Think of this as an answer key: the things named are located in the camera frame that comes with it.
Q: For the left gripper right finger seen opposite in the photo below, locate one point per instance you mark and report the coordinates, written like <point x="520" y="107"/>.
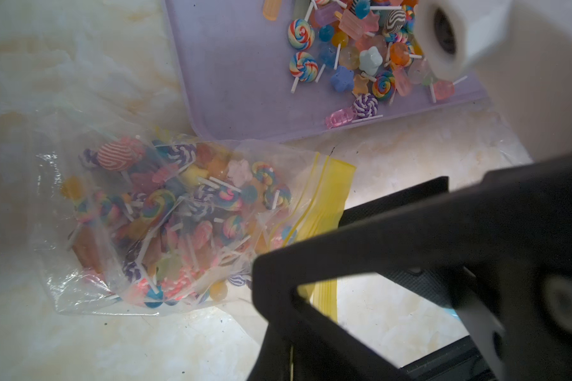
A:
<point x="500" y="251"/>

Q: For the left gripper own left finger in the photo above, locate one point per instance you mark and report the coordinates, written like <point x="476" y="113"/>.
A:
<point x="275" y="359"/>

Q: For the lavender plastic tray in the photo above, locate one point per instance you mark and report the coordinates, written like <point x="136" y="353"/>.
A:
<point x="234" y="71"/>

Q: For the pile of candies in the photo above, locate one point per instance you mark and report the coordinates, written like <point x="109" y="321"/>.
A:
<point x="345" y="63"/>

